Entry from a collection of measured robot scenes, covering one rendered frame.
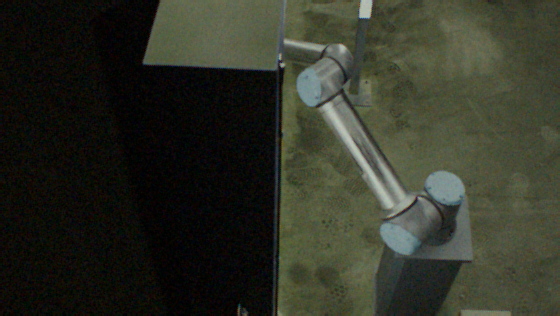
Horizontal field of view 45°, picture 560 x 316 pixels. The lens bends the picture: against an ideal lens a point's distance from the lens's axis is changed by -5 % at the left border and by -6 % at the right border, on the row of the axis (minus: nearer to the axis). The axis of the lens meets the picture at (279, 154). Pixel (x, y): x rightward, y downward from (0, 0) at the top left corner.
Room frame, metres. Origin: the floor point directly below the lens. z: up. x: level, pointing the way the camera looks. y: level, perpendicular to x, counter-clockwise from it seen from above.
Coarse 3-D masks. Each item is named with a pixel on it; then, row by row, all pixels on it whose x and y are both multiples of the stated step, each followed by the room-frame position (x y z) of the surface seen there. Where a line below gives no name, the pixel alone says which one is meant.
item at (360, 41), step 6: (360, 18) 2.69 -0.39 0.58; (366, 18) 2.69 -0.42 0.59; (360, 24) 2.69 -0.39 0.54; (366, 24) 2.69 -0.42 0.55; (360, 30) 2.69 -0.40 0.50; (366, 30) 2.69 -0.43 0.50; (360, 36) 2.69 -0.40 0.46; (360, 42) 2.69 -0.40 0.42; (354, 48) 2.71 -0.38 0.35; (360, 48) 2.69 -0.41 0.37; (354, 54) 2.70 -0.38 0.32; (360, 54) 2.69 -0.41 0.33; (354, 60) 2.69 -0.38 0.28; (360, 60) 2.69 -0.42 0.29; (360, 66) 2.69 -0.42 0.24; (354, 72) 2.69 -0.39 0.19; (360, 72) 2.69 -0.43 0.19; (354, 78) 2.69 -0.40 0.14; (354, 84) 2.69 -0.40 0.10; (354, 90) 2.69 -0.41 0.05
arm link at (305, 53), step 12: (288, 48) 1.93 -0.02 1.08; (300, 48) 1.90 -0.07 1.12; (312, 48) 1.87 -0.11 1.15; (324, 48) 1.82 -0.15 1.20; (336, 48) 1.79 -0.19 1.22; (288, 60) 1.92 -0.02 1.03; (300, 60) 1.87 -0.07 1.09; (312, 60) 1.83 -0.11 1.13; (348, 60) 1.73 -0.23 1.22; (348, 72) 1.70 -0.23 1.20
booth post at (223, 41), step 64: (192, 0) 0.78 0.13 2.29; (256, 0) 0.78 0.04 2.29; (192, 64) 0.65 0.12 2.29; (256, 64) 0.65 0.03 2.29; (192, 128) 0.64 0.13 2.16; (256, 128) 0.64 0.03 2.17; (192, 192) 0.64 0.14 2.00; (256, 192) 0.64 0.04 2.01; (192, 256) 0.65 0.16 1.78; (256, 256) 0.64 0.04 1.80
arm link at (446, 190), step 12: (432, 180) 1.46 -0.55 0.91; (444, 180) 1.46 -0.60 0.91; (456, 180) 1.47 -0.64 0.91; (420, 192) 1.44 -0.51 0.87; (432, 192) 1.41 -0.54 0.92; (444, 192) 1.41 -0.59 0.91; (456, 192) 1.41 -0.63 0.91; (432, 204) 1.37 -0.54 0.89; (444, 204) 1.37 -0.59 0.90; (456, 204) 1.38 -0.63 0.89; (444, 216) 1.34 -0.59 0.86; (456, 216) 1.40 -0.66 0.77
